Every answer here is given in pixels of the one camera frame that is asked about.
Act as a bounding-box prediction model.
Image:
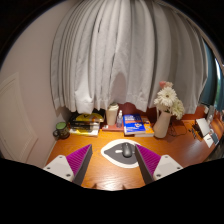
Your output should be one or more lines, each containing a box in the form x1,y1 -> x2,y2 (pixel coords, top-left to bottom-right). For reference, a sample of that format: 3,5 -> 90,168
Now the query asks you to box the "clear spray bottle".
115,109 -> 124,129

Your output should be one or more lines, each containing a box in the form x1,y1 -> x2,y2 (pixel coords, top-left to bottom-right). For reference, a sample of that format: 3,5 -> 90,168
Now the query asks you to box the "black book with white pages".
69,124 -> 101,131

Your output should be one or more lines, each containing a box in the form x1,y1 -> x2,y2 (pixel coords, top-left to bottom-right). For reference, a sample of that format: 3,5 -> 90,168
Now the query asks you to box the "dark mug with green inside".
52,121 -> 70,140

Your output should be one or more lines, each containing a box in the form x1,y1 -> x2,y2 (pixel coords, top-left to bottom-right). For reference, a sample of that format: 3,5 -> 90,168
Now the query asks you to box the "white pitcher vase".
152,108 -> 173,139

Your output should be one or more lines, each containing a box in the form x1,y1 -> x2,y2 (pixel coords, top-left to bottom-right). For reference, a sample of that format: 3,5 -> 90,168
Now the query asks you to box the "white and grey mouse pad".
100,138 -> 143,169

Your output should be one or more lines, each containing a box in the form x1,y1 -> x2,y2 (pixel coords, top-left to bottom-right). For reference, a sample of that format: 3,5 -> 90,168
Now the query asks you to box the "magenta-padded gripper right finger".
134,143 -> 184,185

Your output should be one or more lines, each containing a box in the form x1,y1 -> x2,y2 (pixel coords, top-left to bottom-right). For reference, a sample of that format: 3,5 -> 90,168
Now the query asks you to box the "white curtain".
49,0 -> 210,115

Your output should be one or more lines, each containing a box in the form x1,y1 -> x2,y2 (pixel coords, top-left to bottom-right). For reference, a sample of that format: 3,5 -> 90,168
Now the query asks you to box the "black cable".
168,119 -> 188,137

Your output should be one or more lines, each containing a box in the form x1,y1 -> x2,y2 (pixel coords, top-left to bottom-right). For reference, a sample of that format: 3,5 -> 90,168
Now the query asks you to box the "white flat device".
195,117 -> 212,138

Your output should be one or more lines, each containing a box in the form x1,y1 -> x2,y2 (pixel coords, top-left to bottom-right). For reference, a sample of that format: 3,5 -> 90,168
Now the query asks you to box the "cream lidded tumbler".
105,102 -> 120,126

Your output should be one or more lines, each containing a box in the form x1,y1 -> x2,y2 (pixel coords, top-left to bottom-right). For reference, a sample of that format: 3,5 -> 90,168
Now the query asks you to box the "thin black book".
69,120 -> 101,128

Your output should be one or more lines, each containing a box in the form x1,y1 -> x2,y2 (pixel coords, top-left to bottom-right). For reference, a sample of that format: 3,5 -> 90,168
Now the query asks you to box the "orange book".
134,116 -> 155,138

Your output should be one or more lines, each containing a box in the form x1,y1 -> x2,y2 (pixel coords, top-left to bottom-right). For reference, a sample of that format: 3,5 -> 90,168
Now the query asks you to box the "yellow and white book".
69,128 -> 100,137

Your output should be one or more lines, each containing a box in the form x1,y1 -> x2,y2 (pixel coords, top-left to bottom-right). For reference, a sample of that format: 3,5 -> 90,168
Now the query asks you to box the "yellow and black book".
73,112 -> 105,124

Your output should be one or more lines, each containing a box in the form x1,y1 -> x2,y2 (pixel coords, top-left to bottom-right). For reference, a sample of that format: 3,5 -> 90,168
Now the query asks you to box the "black computer mouse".
121,142 -> 134,158

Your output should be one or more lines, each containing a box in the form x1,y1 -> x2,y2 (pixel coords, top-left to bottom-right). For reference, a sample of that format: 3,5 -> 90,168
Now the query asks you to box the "white flower bouquet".
153,80 -> 186,121

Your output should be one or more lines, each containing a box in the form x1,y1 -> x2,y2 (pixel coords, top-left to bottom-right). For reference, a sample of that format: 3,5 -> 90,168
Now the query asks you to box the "red-brown book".
101,123 -> 125,132

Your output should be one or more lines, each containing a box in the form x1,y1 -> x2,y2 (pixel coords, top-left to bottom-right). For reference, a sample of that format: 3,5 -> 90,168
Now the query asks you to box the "blue book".
122,113 -> 147,136

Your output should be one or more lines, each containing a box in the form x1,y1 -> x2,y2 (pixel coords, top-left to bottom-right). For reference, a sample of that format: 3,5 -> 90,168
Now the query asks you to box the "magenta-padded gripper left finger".
43,143 -> 94,187

